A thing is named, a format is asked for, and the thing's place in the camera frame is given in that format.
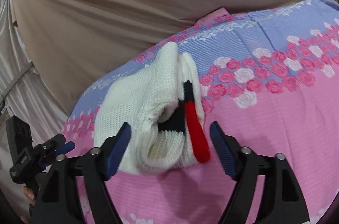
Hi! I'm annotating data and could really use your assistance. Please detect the pink blue floral bedsheet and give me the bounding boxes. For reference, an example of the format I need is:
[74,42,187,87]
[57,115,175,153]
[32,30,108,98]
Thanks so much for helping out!
[61,0,339,224]

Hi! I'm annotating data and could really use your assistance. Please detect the person's left hand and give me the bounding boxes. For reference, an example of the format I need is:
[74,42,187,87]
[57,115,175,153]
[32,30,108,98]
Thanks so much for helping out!
[22,186,36,206]

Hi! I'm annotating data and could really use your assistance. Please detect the white knitted sweater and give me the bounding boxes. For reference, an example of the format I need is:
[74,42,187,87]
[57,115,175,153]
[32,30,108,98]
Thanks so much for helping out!
[94,42,211,175]

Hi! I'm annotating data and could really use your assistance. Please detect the white satin curtain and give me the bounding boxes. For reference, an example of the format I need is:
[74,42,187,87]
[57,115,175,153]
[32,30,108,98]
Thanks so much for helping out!
[1,0,68,215]

